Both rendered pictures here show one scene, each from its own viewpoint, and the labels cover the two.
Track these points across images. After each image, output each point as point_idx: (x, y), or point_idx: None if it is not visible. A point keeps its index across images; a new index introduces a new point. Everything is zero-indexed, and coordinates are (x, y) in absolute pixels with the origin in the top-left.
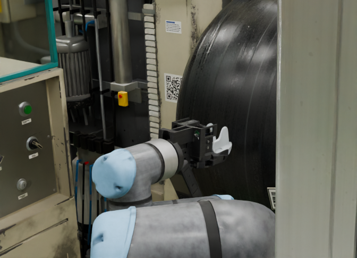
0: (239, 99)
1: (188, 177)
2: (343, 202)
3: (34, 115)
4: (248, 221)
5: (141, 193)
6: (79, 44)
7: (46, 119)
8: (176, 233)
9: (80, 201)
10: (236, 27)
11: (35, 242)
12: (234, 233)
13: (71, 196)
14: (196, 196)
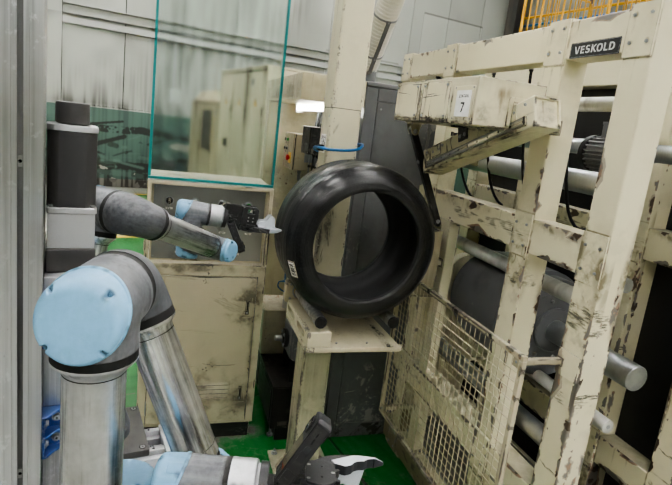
0: (290, 206)
1: (233, 232)
2: None
3: None
4: (124, 198)
5: (189, 222)
6: None
7: (261, 216)
8: (97, 193)
9: None
10: (315, 171)
11: (231, 281)
12: (113, 199)
13: (264, 266)
14: (238, 245)
